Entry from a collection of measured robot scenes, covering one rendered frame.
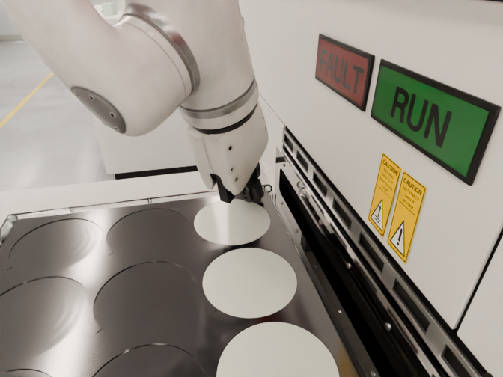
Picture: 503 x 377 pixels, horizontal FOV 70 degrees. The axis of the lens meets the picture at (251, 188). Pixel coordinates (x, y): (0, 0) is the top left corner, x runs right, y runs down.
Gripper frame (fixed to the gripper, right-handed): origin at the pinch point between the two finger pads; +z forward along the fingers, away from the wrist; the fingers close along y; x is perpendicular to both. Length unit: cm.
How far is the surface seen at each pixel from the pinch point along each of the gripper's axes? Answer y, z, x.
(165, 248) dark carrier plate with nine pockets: 13.2, -3.7, -4.3
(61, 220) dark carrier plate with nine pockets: 14.9, -4.5, -20.2
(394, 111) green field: 1.4, -19.4, 17.4
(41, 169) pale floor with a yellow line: -41, 121, -209
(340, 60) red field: -6.3, -17.7, 10.9
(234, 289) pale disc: 14.8, -4.5, 6.3
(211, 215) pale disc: 5.8, -0.3, -3.0
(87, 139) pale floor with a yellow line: -87, 142, -222
